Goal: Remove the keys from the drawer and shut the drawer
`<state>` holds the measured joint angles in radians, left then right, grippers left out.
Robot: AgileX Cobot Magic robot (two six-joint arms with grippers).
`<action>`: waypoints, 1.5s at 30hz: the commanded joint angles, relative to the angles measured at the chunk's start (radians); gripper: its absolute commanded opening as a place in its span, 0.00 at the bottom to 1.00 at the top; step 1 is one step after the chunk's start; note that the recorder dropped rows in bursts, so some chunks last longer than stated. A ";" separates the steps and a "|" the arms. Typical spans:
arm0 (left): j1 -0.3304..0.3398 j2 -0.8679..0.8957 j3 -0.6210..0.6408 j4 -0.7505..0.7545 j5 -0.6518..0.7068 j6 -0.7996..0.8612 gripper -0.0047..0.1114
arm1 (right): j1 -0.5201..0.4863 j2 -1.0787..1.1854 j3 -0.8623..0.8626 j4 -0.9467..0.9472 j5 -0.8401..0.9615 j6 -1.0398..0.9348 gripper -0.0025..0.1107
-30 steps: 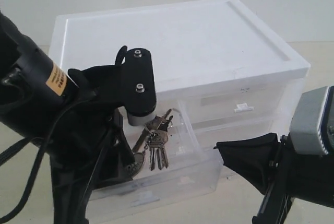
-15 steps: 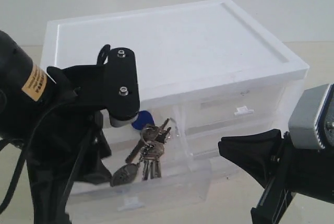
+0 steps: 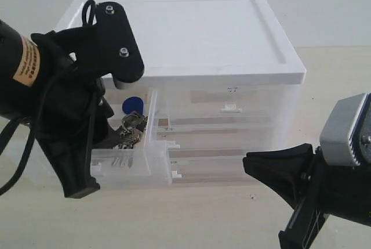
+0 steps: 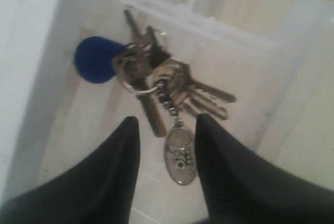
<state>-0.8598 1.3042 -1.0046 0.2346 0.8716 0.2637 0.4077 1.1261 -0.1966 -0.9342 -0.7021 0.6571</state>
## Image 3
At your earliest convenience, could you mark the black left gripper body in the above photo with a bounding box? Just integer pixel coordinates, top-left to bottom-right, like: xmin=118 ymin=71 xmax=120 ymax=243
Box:
xmin=1 ymin=1 xmax=144 ymax=150

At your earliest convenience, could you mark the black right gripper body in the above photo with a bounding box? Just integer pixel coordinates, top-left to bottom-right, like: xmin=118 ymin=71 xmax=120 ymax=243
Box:
xmin=278 ymin=144 xmax=370 ymax=248

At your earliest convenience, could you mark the key bunch with blue fob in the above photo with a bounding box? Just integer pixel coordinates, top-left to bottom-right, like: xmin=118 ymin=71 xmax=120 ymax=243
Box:
xmin=113 ymin=96 xmax=148 ymax=149

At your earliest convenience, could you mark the white translucent drawer cabinet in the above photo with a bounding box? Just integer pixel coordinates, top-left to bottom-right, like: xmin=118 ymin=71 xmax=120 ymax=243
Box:
xmin=54 ymin=0 xmax=307 ymax=189

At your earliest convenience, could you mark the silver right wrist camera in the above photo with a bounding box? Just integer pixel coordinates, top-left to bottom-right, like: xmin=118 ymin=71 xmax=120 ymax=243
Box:
xmin=319 ymin=93 xmax=370 ymax=167

